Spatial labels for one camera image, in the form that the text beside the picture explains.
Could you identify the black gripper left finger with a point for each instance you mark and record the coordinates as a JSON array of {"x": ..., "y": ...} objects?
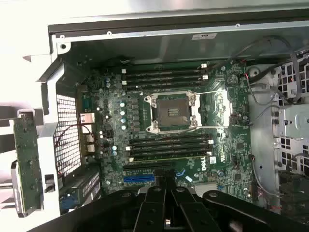
[{"x": 152, "y": 212}]

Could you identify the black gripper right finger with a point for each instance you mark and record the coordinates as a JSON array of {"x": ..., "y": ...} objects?
[{"x": 183, "y": 212}]

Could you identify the blue expansion slot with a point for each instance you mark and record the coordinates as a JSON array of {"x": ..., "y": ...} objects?
[{"x": 138, "y": 179}]

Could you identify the long black expansion slot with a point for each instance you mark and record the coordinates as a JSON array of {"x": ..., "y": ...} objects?
[{"x": 144, "y": 166}]

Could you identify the black RAM slot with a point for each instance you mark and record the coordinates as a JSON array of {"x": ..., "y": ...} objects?
[
  {"x": 169, "y": 149},
  {"x": 169, "y": 86},
  {"x": 169, "y": 143},
  {"x": 169, "y": 66},
  {"x": 169, "y": 79},
  {"x": 135, "y": 160},
  {"x": 169, "y": 137},
  {"x": 169, "y": 72}
]

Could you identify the green motherboard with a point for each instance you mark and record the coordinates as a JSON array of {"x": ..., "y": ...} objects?
[{"x": 217, "y": 154}]

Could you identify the thin metal locking lever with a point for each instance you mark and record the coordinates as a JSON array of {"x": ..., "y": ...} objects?
[
  {"x": 212, "y": 126},
  {"x": 212, "y": 92}
]

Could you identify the CPU socket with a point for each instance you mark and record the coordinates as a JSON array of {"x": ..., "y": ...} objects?
[{"x": 172, "y": 113}]

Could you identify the metal socket cover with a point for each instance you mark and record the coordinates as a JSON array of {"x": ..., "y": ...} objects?
[{"x": 214, "y": 106}]

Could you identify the metal drive cage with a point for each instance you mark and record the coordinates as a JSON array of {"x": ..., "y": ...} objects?
[{"x": 294, "y": 125}]

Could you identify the silver coin cell battery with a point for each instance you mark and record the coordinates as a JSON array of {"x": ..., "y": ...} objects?
[{"x": 232, "y": 80}]

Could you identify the open black PC case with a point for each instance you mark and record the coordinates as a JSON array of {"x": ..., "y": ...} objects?
[{"x": 144, "y": 46}]

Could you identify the white case label sticker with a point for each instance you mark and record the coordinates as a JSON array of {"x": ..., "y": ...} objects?
[{"x": 204, "y": 36}]

